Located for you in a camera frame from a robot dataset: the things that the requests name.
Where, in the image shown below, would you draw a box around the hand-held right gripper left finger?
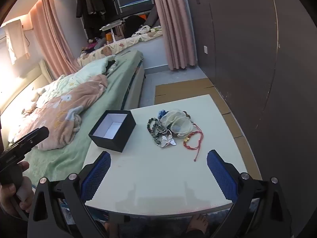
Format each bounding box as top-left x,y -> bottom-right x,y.
27,151 -> 111,238

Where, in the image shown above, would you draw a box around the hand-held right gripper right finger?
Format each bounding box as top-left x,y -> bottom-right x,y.
207,150 -> 293,238

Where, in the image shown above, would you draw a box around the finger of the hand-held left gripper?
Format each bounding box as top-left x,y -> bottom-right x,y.
8,126 -> 49,155

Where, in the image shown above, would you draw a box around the black jewelry box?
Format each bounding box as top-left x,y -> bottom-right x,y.
88,110 -> 137,153

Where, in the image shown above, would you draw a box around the red string bracelet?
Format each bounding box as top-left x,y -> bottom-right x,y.
183,122 -> 204,162

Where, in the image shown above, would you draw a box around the silver chain bracelet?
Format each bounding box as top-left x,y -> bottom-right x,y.
160,135 -> 177,148

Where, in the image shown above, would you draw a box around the white organza pouch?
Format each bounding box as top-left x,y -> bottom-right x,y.
160,108 -> 186,127
170,116 -> 193,138

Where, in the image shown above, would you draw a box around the green beaded bracelet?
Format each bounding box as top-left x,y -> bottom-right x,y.
148,118 -> 161,140

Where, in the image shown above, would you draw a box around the clear grey bead bracelet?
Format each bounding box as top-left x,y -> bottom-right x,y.
152,123 -> 172,149

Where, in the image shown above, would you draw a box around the person's left hand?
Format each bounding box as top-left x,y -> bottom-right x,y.
0,161 -> 34,215

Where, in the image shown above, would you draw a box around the pink duck print blanket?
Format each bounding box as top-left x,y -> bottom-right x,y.
7,74 -> 109,151

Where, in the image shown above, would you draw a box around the person's foot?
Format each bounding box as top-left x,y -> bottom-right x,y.
185,214 -> 209,238

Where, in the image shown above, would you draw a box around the beige headboard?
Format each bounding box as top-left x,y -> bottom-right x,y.
0,59 -> 55,116

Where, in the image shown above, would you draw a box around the bed with green sheet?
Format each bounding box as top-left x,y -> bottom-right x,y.
0,50 -> 146,205

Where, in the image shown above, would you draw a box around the pale green quilt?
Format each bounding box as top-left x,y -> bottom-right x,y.
32,55 -> 117,110

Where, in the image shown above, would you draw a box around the flat cardboard sheet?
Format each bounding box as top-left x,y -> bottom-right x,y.
155,78 -> 263,179

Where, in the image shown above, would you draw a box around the pink curtain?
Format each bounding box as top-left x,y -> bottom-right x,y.
150,0 -> 199,70
30,0 -> 80,78

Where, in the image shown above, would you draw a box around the black garment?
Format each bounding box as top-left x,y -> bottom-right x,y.
106,59 -> 117,75

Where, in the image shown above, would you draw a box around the pile of plush toys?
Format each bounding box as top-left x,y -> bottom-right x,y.
81,37 -> 110,53

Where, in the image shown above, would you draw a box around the dark brown wardrobe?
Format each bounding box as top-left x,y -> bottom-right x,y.
186,0 -> 317,238

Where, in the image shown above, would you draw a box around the printed window seat mat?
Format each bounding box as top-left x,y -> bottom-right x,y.
77,27 -> 164,66

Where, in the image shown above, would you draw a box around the small white folding table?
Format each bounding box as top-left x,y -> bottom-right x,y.
100,21 -> 125,45

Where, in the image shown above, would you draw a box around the hanging dark clothes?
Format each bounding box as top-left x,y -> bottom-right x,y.
75,0 -> 118,38

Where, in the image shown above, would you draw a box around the black bag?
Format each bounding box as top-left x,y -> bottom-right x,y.
123,15 -> 149,38

